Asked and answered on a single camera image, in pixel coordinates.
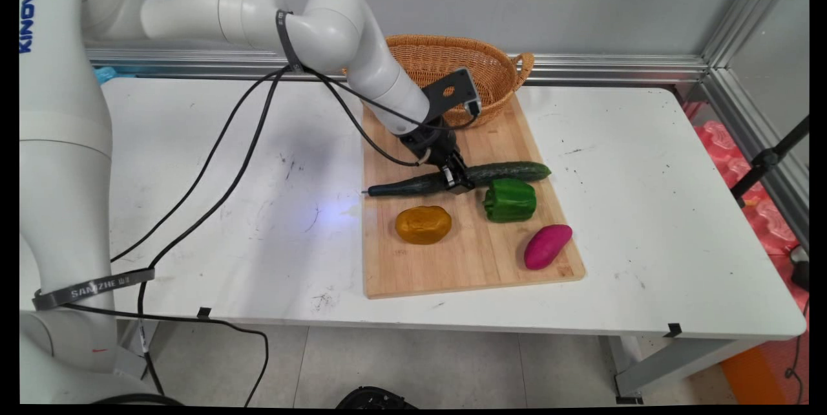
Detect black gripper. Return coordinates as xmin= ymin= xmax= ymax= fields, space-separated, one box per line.
xmin=399 ymin=119 xmax=477 ymax=195

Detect dark green cucumber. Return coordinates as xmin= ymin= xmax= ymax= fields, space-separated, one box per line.
xmin=362 ymin=161 xmax=552 ymax=198

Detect green bell pepper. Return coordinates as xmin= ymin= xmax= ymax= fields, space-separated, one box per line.
xmin=482 ymin=178 xmax=538 ymax=223

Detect yellow-brown potato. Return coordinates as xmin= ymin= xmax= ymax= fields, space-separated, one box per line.
xmin=395 ymin=205 xmax=453 ymax=246

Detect bamboo cutting board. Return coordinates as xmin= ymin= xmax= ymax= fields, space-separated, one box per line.
xmin=361 ymin=93 xmax=587 ymax=300

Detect woven wicker basket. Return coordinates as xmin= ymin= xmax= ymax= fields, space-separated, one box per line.
xmin=342 ymin=34 xmax=536 ymax=129

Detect purple sweet potato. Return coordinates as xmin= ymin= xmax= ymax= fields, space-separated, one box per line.
xmin=523 ymin=224 xmax=574 ymax=271

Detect black round floor object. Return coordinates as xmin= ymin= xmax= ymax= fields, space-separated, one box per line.
xmin=335 ymin=386 xmax=419 ymax=410

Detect pink foam mats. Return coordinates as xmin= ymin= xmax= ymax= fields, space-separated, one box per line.
xmin=693 ymin=120 xmax=805 ymax=256

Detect black tripod stand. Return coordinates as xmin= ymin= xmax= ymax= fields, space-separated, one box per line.
xmin=729 ymin=116 xmax=810 ymax=209

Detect black device by mats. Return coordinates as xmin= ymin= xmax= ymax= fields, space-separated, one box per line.
xmin=789 ymin=244 xmax=810 ymax=292

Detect orange floor panel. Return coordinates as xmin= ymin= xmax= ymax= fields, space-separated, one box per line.
xmin=719 ymin=337 xmax=810 ymax=407

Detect blue plastic item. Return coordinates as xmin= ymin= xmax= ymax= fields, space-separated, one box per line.
xmin=94 ymin=65 xmax=157 ymax=85

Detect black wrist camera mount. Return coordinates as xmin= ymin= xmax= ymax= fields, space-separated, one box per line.
xmin=421 ymin=67 xmax=483 ymax=123

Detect black camera cable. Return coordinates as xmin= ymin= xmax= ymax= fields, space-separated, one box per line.
xmin=302 ymin=66 xmax=482 ymax=132

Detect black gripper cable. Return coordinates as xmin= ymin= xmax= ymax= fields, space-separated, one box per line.
xmin=320 ymin=76 xmax=432 ymax=168

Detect aluminium horizontal frame rail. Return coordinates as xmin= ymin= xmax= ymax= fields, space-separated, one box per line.
xmin=86 ymin=47 xmax=709 ymax=87

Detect black cable strap on forearm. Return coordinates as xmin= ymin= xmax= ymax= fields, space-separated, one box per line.
xmin=275 ymin=9 xmax=306 ymax=74

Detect thick black hanging cable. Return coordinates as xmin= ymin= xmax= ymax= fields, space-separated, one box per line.
xmin=136 ymin=69 xmax=291 ymax=396

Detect thin black hanging cable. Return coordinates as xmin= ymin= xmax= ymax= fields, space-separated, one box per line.
xmin=110 ymin=66 xmax=290 ymax=264

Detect grey table leg frame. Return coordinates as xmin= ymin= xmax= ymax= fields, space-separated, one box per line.
xmin=600 ymin=335 xmax=764 ymax=405

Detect black cable on floor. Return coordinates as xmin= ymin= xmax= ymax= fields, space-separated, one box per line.
xmin=63 ymin=302 xmax=270 ymax=407

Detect aluminium slanted frame rail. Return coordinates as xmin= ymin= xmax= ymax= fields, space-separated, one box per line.
xmin=700 ymin=68 xmax=810 ymax=249

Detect aluminium upright frame post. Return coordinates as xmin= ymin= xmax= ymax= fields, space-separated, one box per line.
xmin=701 ymin=0 xmax=807 ymax=70

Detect black printed strap on base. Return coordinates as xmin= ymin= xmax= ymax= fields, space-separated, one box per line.
xmin=32 ymin=267 xmax=156 ymax=312

